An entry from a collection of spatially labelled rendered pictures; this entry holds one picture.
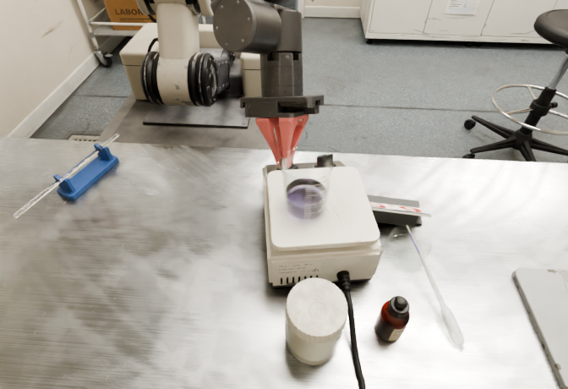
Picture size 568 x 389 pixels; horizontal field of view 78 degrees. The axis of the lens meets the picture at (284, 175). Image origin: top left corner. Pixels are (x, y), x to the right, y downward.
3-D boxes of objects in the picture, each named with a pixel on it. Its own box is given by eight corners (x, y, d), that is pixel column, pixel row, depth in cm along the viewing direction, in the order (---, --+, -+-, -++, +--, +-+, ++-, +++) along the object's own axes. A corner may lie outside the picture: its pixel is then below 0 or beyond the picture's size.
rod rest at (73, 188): (105, 156, 61) (96, 139, 58) (120, 161, 60) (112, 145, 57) (57, 194, 54) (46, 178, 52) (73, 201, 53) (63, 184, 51)
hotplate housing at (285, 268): (262, 177, 57) (259, 138, 52) (341, 172, 58) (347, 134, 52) (270, 309, 41) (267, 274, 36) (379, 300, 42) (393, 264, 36)
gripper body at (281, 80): (310, 112, 44) (309, 48, 42) (238, 112, 48) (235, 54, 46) (324, 108, 50) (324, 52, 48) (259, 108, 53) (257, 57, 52)
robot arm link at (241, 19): (286, -52, 45) (240, -9, 50) (226, -86, 35) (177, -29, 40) (324, 34, 45) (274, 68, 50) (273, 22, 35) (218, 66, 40)
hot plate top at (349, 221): (266, 175, 46) (265, 170, 46) (356, 170, 47) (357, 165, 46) (271, 253, 38) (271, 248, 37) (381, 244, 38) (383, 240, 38)
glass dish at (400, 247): (401, 227, 50) (404, 217, 48) (435, 252, 47) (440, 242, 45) (376, 249, 47) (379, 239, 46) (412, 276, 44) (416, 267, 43)
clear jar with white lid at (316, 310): (349, 331, 39) (359, 298, 34) (321, 380, 36) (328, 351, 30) (304, 302, 42) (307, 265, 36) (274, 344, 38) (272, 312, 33)
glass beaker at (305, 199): (319, 188, 44) (324, 137, 38) (335, 221, 40) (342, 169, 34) (272, 197, 43) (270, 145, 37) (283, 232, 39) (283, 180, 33)
